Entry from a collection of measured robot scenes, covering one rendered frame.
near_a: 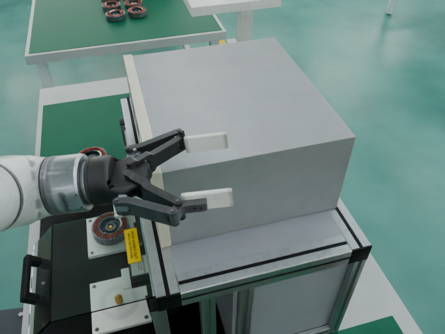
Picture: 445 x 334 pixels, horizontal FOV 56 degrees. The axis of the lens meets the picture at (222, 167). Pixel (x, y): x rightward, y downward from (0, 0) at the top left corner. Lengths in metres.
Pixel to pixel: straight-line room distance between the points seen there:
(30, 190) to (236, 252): 0.41
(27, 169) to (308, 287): 0.62
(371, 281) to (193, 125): 0.75
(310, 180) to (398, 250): 1.60
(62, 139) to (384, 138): 2.13
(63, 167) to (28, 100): 2.95
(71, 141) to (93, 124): 0.12
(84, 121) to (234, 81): 1.04
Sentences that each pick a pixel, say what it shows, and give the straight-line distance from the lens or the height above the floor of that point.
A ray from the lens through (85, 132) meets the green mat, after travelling 1.80.
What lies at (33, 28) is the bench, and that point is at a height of 0.75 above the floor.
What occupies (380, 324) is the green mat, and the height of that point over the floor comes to 0.75.
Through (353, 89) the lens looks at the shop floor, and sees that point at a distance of 3.55.
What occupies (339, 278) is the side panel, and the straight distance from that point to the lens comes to 0.99.
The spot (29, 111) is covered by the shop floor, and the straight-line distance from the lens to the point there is 3.45.
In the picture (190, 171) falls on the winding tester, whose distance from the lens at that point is 0.73.
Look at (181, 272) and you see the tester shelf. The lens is 0.83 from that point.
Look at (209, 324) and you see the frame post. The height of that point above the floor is 0.92.
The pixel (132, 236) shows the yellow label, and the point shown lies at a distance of 0.96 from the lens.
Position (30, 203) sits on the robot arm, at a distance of 0.65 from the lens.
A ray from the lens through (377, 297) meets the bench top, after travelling 1.29.
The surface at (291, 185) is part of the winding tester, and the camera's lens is 0.84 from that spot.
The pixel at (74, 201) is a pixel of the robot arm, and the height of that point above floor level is 1.36.
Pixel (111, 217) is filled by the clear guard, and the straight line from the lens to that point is 1.01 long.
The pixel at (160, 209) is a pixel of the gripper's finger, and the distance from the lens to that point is 0.56.
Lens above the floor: 1.81
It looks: 43 degrees down
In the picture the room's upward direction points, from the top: straight up
